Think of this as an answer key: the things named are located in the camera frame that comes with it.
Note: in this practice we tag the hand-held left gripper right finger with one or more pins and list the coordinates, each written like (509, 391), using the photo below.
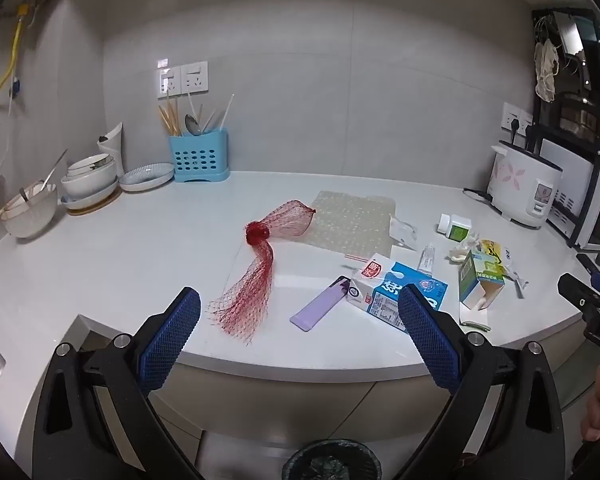
(427, 340)

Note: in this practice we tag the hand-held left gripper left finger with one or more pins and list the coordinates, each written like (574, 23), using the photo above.
(172, 340)

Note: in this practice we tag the blue white milk carton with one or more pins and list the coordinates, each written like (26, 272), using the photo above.
(380, 287)

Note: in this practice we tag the white ointment tube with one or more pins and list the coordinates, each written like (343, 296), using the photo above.
(427, 258)

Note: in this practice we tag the white tissue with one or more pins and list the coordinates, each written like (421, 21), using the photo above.
(462, 251)

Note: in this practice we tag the yellow snack wrapper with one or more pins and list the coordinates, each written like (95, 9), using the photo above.
(492, 250)

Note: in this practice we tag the clear zip bag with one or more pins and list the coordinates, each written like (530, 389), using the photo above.
(402, 232)

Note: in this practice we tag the white green small box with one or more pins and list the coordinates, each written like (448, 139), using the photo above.
(457, 227)

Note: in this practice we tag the red mesh net bag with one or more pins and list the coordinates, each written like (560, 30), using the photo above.
(255, 232)

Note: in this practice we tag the clear bubble wrap sheet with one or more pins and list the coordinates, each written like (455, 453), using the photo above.
(350, 225)

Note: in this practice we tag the black trash bin teal liner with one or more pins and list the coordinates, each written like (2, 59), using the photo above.
(330, 462)

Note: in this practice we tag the black flat device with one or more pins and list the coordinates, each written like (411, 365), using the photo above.
(587, 260)

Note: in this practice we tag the white green paper strip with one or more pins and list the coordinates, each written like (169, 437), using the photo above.
(475, 322)

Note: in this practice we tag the white microwave oven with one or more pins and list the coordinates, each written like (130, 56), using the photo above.
(570, 185)

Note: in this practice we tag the white floral rice cooker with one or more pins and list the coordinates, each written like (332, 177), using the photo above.
(520, 180)

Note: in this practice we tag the round wooden trivet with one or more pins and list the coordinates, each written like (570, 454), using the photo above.
(100, 209)

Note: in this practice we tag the white blue rimmed dish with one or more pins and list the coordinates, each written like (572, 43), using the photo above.
(92, 202)

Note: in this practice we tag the blue rimmed plate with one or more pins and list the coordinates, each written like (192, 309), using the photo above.
(147, 177)

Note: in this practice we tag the black power plug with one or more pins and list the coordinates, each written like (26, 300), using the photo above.
(517, 127)

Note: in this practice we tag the plain white bowl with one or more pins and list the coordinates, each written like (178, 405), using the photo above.
(87, 185)

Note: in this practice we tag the blue utensil holder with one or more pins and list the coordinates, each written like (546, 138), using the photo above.
(197, 157)

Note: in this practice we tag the white bowl with spoon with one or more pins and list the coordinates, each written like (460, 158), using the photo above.
(30, 220)

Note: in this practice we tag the patterned white bowl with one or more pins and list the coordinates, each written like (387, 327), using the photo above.
(90, 162)

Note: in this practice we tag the white slanted cup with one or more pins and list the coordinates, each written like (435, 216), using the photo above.
(112, 145)

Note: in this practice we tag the long metal spoon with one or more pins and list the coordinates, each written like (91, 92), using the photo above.
(47, 175)

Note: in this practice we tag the white mesh cloth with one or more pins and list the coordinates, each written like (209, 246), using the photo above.
(547, 70)

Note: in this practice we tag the bundle of wooden chopsticks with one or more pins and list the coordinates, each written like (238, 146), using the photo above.
(170, 120)

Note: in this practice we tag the bundle of white chopsticks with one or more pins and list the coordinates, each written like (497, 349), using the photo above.
(225, 112)

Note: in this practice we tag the cleaver knife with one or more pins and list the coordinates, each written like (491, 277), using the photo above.
(572, 40)

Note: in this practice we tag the white wall socket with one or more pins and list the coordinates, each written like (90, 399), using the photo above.
(195, 77)
(169, 82)
(526, 120)
(509, 112)

